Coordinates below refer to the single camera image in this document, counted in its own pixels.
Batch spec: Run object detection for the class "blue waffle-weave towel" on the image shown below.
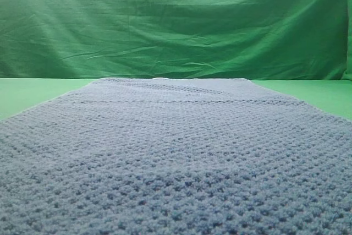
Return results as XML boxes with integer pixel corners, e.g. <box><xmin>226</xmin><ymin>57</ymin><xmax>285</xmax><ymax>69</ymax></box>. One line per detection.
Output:
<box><xmin>1</xmin><ymin>78</ymin><xmax>351</xmax><ymax>234</ymax></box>

